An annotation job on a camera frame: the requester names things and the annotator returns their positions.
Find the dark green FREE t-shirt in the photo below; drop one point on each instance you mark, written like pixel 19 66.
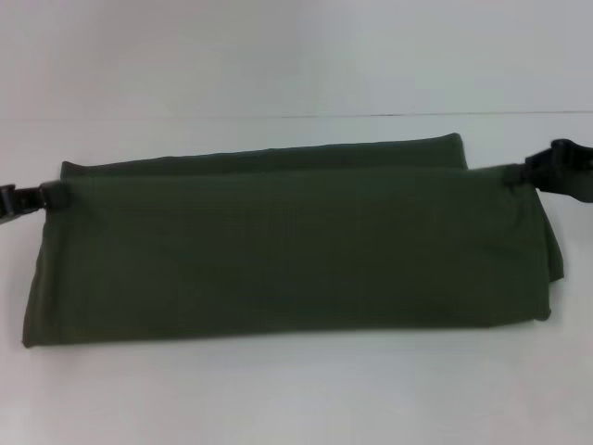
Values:
pixel 287 255

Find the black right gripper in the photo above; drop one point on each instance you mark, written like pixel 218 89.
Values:
pixel 565 167

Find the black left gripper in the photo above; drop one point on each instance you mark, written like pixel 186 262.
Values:
pixel 18 201

